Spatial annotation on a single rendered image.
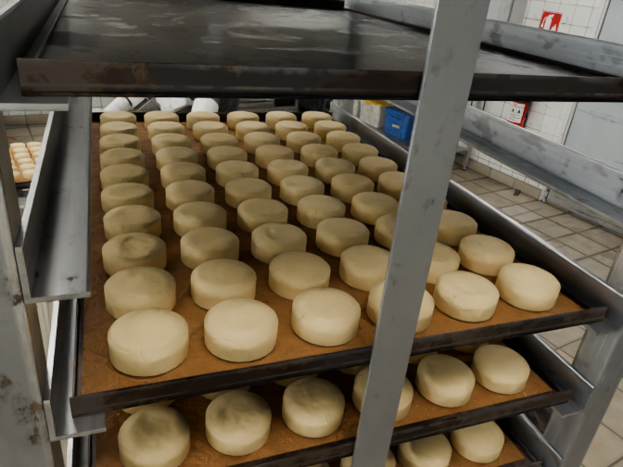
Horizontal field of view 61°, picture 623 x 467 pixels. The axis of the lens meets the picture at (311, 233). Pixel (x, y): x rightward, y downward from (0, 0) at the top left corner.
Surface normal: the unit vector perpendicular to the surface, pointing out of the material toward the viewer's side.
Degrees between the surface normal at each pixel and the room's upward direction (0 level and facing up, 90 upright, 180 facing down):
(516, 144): 90
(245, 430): 0
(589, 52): 90
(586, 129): 90
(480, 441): 0
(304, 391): 0
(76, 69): 90
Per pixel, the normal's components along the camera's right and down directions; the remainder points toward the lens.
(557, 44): -0.93, 0.08
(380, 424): 0.34, 0.45
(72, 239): 0.09, -0.89
